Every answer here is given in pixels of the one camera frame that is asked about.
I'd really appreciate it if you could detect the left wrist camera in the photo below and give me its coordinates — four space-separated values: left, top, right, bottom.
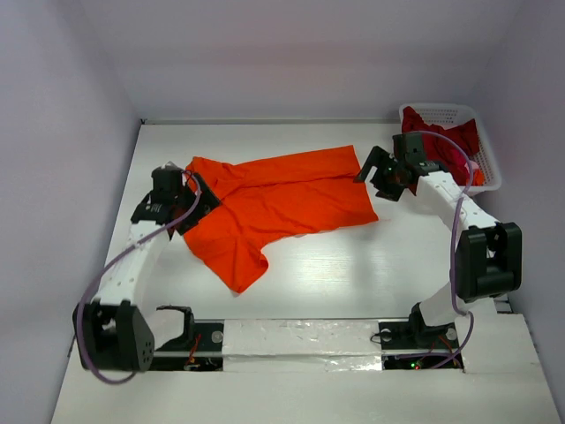
161 161 178 169

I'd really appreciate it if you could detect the white plastic basket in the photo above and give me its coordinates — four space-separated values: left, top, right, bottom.
398 102 502 196

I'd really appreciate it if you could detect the dark red t shirt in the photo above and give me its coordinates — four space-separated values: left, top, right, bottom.
400 106 480 193

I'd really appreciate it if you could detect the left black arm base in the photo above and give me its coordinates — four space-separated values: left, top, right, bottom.
149 321 224 372

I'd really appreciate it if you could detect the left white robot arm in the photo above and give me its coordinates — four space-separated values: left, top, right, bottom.
72 163 222 378

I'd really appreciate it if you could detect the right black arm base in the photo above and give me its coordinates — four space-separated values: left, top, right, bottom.
370 321 463 371

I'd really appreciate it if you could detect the pink cloth in basket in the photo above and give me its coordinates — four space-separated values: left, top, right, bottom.
458 155 479 175

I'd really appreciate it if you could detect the small orange cloth in basket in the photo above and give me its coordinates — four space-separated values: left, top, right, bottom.
471 169 486 186

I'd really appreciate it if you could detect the orange t shirt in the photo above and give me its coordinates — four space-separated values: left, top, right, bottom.
184 146 378 293

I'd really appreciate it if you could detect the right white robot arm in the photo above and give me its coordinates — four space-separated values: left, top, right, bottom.
356 132 523 346

